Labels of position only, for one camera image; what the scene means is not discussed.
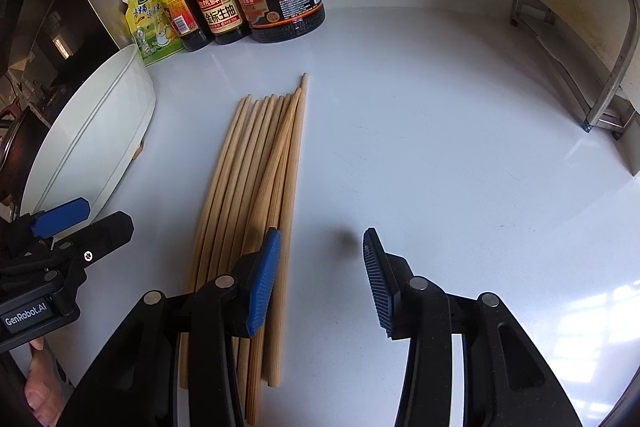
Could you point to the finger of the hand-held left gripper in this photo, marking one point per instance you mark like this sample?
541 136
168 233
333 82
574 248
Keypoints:
105 232
60 216

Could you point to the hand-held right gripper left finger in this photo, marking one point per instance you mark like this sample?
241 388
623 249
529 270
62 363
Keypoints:
262 279

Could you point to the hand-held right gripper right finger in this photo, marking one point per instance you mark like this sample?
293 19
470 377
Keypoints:
377 287

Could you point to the white oval bowl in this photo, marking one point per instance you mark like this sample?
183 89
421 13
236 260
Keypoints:
90 132

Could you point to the pile of wooden chopsticks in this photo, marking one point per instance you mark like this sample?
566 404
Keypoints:
250 177

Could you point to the person's left hand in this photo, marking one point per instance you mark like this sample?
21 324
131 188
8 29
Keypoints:
45 392

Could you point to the yellow seasoning pouch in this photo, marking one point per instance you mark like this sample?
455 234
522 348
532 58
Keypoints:
150 32

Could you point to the metal cutting board rack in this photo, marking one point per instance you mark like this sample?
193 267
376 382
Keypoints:
607 72

